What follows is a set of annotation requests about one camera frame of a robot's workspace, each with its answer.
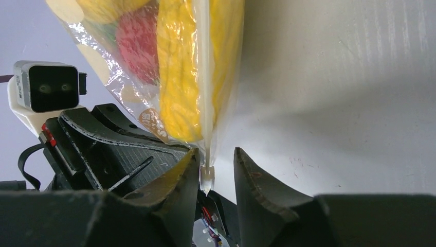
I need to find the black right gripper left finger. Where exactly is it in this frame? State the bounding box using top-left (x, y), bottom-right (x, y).
top-left (1, 149), bottom-right (199, 246)

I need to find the clear zip top bag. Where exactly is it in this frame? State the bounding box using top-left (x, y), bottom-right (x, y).
top-left (47, 1), bottom-right (245, 193)

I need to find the red fake food ball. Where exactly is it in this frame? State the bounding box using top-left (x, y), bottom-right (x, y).
top-left (116, 6), bottom-right (159, 85)

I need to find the yellow fake corn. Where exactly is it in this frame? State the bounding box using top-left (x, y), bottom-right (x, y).
top-left (157, 1), bottom-right (245, 143)

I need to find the yellow fake banana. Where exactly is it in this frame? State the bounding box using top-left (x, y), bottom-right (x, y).
top-left (77, 0), bottom-right (150, 24)

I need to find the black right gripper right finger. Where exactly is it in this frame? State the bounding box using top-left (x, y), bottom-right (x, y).
top-left (234, 147), bottom-right (435, 246)

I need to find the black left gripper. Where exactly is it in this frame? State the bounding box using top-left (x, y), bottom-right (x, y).
top-left (17, 103), bottom-right (191, 197)

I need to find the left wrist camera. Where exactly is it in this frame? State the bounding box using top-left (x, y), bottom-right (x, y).
top-left (7, 60), bottom-right (87, 136)

